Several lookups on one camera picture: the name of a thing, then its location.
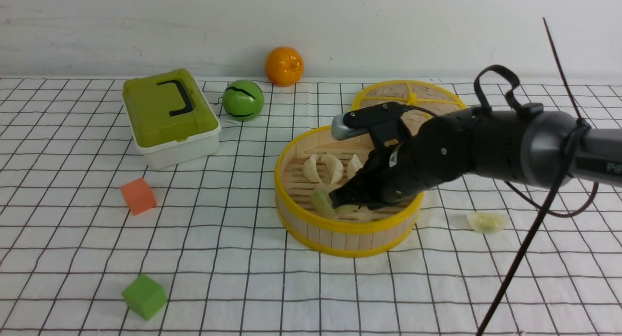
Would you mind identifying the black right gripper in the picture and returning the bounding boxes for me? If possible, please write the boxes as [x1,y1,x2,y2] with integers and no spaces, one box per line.
[328,108,479,211]

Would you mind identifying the pale green dumpling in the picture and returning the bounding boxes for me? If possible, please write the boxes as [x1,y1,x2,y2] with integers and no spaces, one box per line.
[335,204,360,217]
[310,183,336,218]
[466,212,510,235]

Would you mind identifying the white dumpling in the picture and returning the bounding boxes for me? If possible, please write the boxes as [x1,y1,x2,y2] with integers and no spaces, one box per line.
[302,154,323,184]
[346,154,363,180]
[320,154,344,185]

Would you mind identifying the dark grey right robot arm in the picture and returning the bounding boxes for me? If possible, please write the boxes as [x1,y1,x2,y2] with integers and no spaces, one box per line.
[348,107,621,208]

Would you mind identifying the bamboo steamer tray yellow rim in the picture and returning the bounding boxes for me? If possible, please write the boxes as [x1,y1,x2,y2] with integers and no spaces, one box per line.
[274,126,424,258]

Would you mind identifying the woven bamboo steamer lid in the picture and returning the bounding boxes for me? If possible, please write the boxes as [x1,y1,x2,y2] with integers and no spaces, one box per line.
[350,80,466,115]

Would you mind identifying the orange toy fruit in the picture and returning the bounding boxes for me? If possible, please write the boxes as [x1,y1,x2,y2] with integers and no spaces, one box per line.
[264,46,305,87]

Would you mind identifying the green toy watermelon ball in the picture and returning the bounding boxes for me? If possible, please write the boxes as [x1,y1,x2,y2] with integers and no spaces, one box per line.
[222,80,264,121]

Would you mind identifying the green lid white box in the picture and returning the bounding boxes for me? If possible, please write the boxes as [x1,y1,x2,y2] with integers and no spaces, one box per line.
[122,68,221,170]

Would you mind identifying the orange foam cube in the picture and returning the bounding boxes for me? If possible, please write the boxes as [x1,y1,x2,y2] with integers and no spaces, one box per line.
[120,178,157,216]

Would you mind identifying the green foam cube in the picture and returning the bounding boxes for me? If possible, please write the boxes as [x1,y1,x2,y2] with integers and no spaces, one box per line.
[122,273,168,320]

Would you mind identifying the white black grid tablecloth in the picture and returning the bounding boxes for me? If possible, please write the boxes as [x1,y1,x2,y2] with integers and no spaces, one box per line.
[0,77,622,336]

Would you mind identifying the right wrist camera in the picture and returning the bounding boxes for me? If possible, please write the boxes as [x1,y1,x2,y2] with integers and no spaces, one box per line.
[330,101,414,149]

